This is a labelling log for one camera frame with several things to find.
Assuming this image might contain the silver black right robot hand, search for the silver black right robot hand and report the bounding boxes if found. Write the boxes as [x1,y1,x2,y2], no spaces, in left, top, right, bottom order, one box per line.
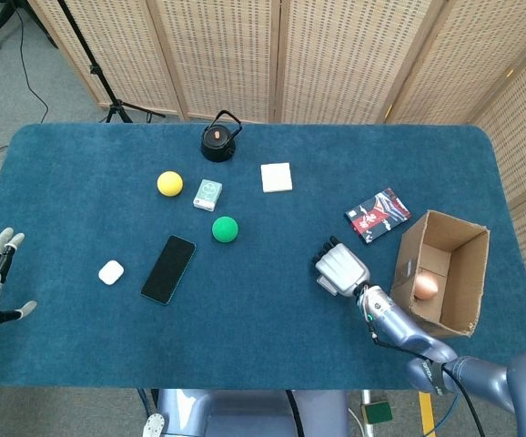
[310,235,371,298]

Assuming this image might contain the white earbuds case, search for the white earbuds case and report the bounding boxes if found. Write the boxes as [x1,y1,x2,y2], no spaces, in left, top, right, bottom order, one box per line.
[97,259,126,287]

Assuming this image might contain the red black card pack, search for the red black card pack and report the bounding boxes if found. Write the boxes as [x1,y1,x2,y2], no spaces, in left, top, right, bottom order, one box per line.
[343,188,412,245]

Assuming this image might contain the cardboard box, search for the cardboard box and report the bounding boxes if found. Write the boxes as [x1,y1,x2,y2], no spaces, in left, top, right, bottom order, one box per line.
[389,209,491,339]

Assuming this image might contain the pale sticky note pad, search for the pale sticky note pad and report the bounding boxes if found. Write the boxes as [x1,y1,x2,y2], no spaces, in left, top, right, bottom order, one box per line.
[259,162,294,194]

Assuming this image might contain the green foam ball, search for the green foam ball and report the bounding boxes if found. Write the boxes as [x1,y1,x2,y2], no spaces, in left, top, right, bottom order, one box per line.
[211,216,239,244]

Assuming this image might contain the green yellow block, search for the green yellow block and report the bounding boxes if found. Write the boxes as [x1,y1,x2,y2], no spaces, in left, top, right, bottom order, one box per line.
[360,400,394,425]

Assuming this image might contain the blue felt table cover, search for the blue felt table cover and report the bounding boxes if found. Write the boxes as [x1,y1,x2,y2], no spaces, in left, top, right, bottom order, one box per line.
[0,122,526,391]

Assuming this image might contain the black smartphone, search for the black smartphone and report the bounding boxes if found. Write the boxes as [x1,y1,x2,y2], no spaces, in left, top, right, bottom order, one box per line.
[140,234,197,306]

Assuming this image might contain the blue grey robot torso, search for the blue grey robot torso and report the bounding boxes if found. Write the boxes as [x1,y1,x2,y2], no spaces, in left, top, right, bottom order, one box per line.
[142,389,350,437]

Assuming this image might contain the black cast iron teapot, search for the black cast iron teapot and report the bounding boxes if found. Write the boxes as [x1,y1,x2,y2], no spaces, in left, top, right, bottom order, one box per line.
[200,109,243,163]

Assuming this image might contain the yellow foam ball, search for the yellow foam ball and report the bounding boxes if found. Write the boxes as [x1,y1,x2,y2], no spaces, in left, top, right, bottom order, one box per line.
[157,170,185,198]

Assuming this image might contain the woven wicker folding screen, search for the woven wicker folding screen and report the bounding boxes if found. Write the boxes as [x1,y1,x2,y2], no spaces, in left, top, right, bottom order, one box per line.
[28,0,526,356]

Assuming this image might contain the black tripod stand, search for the black tripod stand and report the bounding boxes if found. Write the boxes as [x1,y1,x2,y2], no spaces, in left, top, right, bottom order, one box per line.
[56,0,167,124]

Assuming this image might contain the silver metal post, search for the silver metal post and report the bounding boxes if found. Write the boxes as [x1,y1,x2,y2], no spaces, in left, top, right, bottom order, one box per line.
[360,390,378,437]

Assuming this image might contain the thin black floor cable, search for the thin black floor cable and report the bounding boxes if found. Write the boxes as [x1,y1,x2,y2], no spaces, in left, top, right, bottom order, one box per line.
[15,6,50,124]

